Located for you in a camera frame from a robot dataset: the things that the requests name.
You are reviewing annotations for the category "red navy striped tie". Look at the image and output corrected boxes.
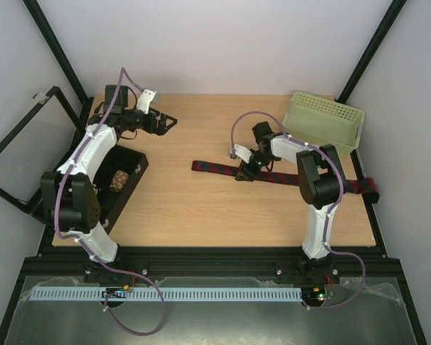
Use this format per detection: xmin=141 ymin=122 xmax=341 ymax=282
xmin=191 ymin=160 xmax=379 ymax=203

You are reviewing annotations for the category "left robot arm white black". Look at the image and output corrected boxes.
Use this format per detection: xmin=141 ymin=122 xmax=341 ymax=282
xmin=40 ymin=85 xmax=177 ymax=262

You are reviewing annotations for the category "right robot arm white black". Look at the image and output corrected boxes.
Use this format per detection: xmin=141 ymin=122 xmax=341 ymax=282
xmin=230 ymin=121 xmax=346 ymax=282

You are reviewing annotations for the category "black divided storage box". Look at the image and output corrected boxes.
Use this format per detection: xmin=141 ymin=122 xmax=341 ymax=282
xmin=29 ymin=143 xmax=150 ymax=242

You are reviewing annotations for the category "brown patterned rolled tie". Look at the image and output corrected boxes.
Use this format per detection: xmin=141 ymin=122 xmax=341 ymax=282
xmin=108 ymin=170 xmax=129 ymax=193

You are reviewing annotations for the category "light green plastic basket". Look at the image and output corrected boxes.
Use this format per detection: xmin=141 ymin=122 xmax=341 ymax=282
xmin=282 ymin=91 xmax=365 ymax=157

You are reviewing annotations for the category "black white patterned rolled tie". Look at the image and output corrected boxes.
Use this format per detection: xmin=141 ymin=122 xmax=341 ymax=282
xmin=92 ymin=184 xmax=98 ymax=200

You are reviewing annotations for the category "black open box lid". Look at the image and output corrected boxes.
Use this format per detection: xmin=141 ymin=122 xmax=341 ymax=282
xmin=0 ymin=86 xmax=84 ymax=214

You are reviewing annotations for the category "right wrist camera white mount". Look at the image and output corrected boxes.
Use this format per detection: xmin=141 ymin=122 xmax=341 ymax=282
xmin=229 ymin=144 xmax=253 ymax=163

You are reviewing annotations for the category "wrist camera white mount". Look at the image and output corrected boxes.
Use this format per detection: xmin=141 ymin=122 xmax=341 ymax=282
xmin=136 ymin=88 xmax=160 ymax=114
xmin=229 ymin=144 xmax=253 ymax=163

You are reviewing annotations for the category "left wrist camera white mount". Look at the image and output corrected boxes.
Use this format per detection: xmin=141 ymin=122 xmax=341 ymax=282
xmin=136 ymin=88 xmax=160 ymax=114

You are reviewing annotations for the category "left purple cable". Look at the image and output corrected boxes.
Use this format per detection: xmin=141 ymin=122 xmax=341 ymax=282
xmin=52 ymin=66 xmax=168 ymax=337

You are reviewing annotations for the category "light blue slotted cable duct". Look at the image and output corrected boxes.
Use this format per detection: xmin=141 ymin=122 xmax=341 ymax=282
xmin=29 ymin=287 xmax=302 ymax=303

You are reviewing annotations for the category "left black frame post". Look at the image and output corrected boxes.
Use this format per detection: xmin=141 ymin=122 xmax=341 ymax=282
xmin=22 ymin=0 xmax=88 ymax=104

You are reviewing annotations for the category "black frame post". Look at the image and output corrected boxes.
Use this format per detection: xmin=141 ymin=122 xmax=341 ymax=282
xmin=336 ymin=0 xmax=407 ymax=104
xmin=22 ymin=0 xmax=88 ymax=104

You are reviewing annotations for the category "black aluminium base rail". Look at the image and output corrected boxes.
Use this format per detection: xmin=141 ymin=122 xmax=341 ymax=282
xmin=18 ymin=247 xmax=406 ymax=286

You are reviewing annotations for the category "right black frame post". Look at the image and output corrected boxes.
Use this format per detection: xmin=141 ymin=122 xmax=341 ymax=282
xmin=336 ymin=0 xmax=407 ymax=104

